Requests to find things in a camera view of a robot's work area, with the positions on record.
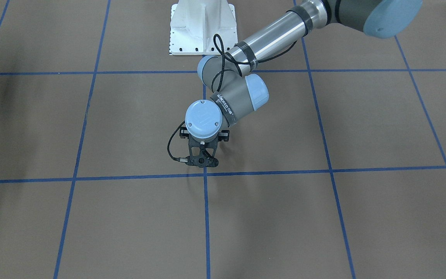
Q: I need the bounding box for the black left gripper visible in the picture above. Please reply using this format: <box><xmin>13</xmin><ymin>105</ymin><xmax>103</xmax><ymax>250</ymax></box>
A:
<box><xmin>179</xmin><ymin>127</ymin><xmax>230</xmax><ymax>145</ymax></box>

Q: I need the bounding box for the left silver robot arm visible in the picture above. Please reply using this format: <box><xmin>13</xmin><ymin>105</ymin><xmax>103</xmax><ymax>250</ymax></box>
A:
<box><xmin>179</xmin><ymin>0</ymin><xmax>422</xmax><ymax>145</ymax></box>

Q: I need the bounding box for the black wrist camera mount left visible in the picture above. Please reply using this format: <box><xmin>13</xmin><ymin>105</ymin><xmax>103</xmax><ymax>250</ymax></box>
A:
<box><xmin>185</xmin><ymin>138</ymin><xmax>219</xmax><ymax>168</ymax></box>

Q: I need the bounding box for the black camera cable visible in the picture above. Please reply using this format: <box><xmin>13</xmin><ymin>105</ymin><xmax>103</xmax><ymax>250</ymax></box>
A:
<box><xmin>167</xmin><ymin>121</ymin><xmax>189</xmax><ymax>162</ymax></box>

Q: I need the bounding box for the white camera stand pedestal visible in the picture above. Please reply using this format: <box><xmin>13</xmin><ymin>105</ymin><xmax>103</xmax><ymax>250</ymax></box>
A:
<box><xmin>169</xmin><ymin>0</ymin><xmax>238</xmax><ymax>55</ymax></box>

